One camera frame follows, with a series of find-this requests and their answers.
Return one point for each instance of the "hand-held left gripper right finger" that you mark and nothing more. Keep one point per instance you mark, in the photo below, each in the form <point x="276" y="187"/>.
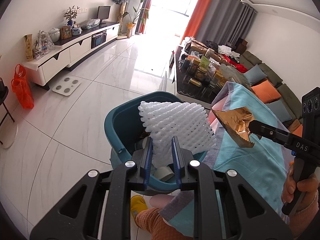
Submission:
<point x="176" y="162"/>

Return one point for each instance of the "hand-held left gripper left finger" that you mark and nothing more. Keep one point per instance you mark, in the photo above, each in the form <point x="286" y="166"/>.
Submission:
<point x="149" y="162"/>

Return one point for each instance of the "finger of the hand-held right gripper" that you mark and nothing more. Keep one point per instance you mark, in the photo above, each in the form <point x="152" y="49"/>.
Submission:
<point x="266" y="127"/>
<point x="277" y="139"/>

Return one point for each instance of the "gold foil snack wrapper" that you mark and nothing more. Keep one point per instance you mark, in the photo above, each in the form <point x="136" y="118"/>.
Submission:
<point x="235" y="122"/>

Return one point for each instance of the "white foam fruit net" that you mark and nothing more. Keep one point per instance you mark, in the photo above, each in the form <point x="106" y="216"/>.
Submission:
<point x="175" y="122"/>

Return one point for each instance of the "teal plastic bin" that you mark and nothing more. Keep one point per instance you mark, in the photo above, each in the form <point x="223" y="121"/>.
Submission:
<point x="120" y="120"/>

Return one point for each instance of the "person's right forearm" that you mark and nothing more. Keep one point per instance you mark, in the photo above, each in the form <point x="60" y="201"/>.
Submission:
<point x="308" y="217"/>

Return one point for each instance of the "person's right hand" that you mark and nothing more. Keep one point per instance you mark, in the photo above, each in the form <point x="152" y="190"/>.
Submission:
<point x="290" y="185"/>

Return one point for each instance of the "grey paper cup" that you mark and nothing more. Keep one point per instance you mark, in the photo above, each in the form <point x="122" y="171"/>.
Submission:
<point x="163" y="173"/>

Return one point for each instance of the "orange cushion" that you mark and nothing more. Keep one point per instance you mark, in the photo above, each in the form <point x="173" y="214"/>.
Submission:
<point x="266" y="92"/>
<point x="297" y="131"/>

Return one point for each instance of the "blue-grey cushion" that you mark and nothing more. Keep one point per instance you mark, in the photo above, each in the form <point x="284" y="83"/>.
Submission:
<point x="253" y="75"/>
<point x="281" y="111"/>

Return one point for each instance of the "green sofa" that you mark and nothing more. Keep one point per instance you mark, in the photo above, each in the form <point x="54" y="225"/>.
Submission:
<point x="287" y="90"/>

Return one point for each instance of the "teal and grey tablecloth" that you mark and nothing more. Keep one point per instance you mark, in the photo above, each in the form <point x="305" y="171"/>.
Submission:
<point x="250" y="162"/>

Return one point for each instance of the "yellow slipper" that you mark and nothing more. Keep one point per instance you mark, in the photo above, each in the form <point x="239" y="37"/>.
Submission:
<point x="138" y="205"/>

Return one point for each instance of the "black coffee table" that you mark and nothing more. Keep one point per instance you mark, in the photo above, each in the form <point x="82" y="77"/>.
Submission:
<point x="185" y="90"/>

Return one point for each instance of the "pile of white clothes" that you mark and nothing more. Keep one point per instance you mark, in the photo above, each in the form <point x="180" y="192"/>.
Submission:
<point x="227" y="52"/>

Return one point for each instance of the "cluster of glass jars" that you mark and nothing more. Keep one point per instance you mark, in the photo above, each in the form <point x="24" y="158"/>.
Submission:
<point x="200" y="70"/>

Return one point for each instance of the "white bathroom scale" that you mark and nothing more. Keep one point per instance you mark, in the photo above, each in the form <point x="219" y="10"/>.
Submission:
<point x="68" y="85"/>

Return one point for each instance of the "wide grey curtain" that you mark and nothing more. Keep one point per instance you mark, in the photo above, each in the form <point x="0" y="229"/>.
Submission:
<point x="225" y="22"/>

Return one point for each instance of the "black built-in appliance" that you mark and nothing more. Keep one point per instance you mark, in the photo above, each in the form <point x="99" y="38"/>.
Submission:
<point x="98" y="39"/>

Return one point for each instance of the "white TV cabinet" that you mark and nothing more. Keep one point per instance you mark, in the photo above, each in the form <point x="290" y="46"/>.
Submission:
<point x="75" y="50"/>

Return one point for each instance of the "narrow grey and orange curtain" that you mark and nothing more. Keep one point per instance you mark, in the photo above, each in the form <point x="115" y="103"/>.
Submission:
<point x="146" y="17"/>

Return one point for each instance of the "orange plastic bag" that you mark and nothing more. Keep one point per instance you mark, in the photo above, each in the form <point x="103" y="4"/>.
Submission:
<point x="23" y="87"/>

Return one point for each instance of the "blue and white porcelain jar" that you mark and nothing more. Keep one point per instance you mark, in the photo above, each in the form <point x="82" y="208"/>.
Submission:
<point x="76" y="31"/>

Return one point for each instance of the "clear plastic bag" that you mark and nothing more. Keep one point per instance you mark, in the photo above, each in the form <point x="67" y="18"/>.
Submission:
<point x="90" y="24"/>

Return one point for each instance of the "large-leaf potted plant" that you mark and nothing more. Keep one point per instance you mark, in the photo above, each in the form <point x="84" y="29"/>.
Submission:
<point x="138" y="12"/>

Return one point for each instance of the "black metal stand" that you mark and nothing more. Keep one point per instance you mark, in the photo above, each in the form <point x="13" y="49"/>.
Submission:
<point x="5" y="105"/>

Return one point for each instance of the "black monitor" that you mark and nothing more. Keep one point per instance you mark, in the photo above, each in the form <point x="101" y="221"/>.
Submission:
<point x="103" y="13"/>

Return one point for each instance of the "clear plastic wrapped item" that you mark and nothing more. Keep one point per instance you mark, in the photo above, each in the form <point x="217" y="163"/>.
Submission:
<point x="43" y="45"/>

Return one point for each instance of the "tall patterned box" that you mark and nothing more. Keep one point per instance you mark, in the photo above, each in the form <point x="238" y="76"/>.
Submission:
<point x="29" y="48"/>

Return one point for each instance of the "twig plant in vase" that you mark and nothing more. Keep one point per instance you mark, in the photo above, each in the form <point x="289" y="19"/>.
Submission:
<point x="71" y="15"/>

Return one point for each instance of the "picture frame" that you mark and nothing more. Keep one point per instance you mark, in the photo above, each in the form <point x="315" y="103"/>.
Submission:
<point x="66" y="32"/>

